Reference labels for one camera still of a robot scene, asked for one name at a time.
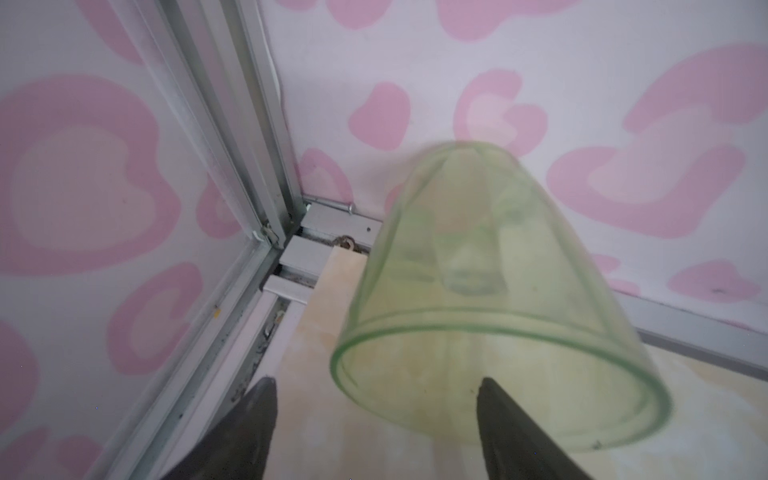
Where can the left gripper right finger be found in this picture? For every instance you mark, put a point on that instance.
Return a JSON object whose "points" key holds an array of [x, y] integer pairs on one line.
{"points": [[513, 445]]}

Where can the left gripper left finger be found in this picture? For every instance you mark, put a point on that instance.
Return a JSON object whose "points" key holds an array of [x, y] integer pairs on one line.
{"points": [[237, 448]]}

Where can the bright green plastic cup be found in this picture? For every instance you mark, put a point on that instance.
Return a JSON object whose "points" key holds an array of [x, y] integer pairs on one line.
{"points": [[476, 273]]}

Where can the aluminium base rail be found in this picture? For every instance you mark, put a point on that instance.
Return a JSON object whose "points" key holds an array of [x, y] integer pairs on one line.
{"points": [[282, 316]]}

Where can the aluminium frame post left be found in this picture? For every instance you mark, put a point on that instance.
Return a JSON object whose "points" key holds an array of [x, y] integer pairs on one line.
{"points": [[213, 65]]}

